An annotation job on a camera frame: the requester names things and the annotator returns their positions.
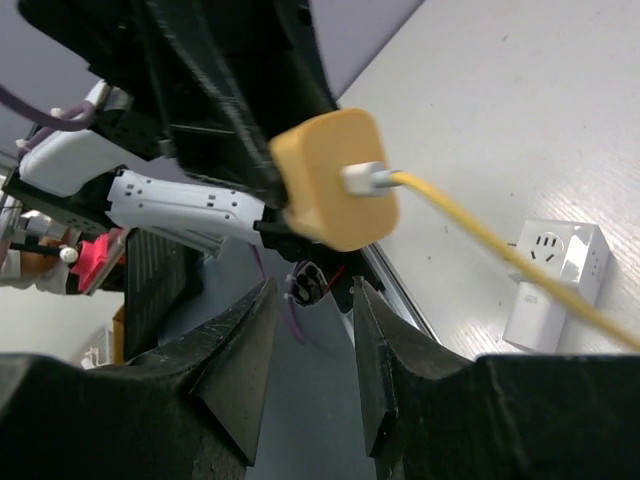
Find white cube power socket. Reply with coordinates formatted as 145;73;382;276
515;219;610;305

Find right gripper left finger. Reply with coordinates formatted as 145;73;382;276
129;279;278;466

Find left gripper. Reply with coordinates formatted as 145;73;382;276
17;1;336;208

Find white plug adapter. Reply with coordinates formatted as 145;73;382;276
502;282;567;354

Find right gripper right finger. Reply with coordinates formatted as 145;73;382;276
353;278;465;458

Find aluminium front rail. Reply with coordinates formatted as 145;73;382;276
362;244;441;344

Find orange USB charger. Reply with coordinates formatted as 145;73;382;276
269;108;399;252

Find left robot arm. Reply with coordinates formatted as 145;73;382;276
1;1;337;266

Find yellow USB cable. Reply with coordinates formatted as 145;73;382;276
340;160;640;353

